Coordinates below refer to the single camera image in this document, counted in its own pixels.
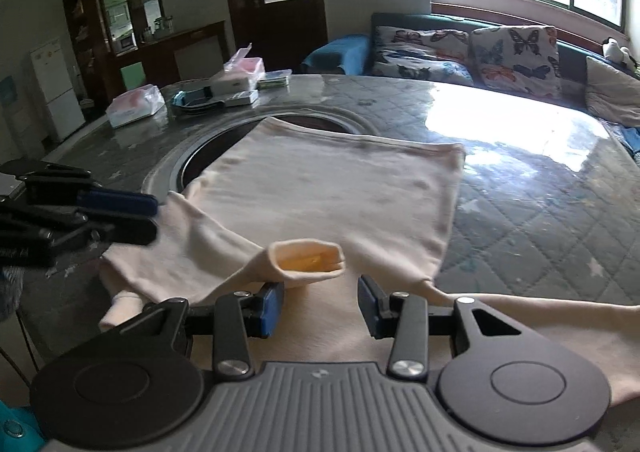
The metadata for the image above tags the flat green box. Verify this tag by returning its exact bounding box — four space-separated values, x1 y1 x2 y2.
257 69 293 91

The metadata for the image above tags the round black induction cooker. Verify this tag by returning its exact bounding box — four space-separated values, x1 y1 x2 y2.
177 113 369 189

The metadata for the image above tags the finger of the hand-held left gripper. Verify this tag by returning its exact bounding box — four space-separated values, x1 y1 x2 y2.
47 217 159 248
24 172 160 219

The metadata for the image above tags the grey pillow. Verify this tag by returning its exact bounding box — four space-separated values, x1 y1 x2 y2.
584 54 640 128

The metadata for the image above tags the dark teal sofa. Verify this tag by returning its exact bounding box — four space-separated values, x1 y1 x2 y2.
371 12 640 134

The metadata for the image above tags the white and pink tissue pack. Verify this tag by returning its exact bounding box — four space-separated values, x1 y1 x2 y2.
106 84 166 129

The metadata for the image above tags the panda plush toy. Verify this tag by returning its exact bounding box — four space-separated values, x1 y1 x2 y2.
601 37 636 66

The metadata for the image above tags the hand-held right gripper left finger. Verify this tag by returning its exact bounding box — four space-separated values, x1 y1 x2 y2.
107 281 286 381

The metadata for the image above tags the long butterfly print pillow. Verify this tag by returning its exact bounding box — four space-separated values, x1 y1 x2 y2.
372 26 475 87

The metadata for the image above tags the blue cushion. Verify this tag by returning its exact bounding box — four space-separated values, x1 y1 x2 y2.
300 34 372 76

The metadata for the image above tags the square butterfly print pillow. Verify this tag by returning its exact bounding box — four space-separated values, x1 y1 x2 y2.
470 24 562 101

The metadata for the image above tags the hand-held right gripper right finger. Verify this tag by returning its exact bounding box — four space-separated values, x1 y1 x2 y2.
357 274 539 381

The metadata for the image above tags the white tissue box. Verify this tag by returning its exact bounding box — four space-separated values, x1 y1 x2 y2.
207 47 266 96

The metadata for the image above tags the blue cloth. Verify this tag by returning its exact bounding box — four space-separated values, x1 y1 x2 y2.
607 119 640 159

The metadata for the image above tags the teal plastic thing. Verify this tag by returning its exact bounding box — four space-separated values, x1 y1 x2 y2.
0 402 44 452

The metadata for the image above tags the white refrigerator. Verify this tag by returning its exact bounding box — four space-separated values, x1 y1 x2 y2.
29 36 87 143

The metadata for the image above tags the cream sweatshirt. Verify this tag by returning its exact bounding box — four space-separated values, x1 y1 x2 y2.
97 116 640 406

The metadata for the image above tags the dark wooden display cabinet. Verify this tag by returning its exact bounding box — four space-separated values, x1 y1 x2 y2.
62 0 229 106

